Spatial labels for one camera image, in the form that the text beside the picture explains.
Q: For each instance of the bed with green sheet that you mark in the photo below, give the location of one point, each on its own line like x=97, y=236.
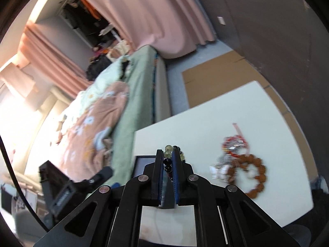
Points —
x=140, y=87

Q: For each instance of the open wardrobe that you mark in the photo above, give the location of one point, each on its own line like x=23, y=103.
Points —
x=84, y=18

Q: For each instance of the pink curtain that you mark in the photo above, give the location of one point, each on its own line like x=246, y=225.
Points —
x=154, y=12

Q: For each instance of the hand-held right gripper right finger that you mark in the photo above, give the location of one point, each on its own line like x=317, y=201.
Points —
x=176, y=177

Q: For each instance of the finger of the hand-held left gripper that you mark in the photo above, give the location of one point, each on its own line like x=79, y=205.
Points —
x=96, y=178

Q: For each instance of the white wall switch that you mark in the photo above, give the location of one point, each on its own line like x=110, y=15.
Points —
x=221, y=20

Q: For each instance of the brown cardboard sheet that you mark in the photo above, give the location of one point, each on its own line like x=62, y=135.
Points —
x=216, y=77

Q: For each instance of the floral pink quilt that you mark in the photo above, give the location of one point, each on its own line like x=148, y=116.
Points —
x=90, y=123

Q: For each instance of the peach curtain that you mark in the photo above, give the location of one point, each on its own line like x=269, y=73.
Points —
x=54, y=56

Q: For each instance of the pink ribbon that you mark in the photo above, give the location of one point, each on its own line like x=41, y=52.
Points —
x=237, y=131

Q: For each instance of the dark cloth heap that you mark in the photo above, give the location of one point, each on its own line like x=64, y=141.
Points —
x=97, y=68

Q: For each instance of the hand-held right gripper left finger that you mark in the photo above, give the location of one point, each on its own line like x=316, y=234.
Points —
x=160, y=177

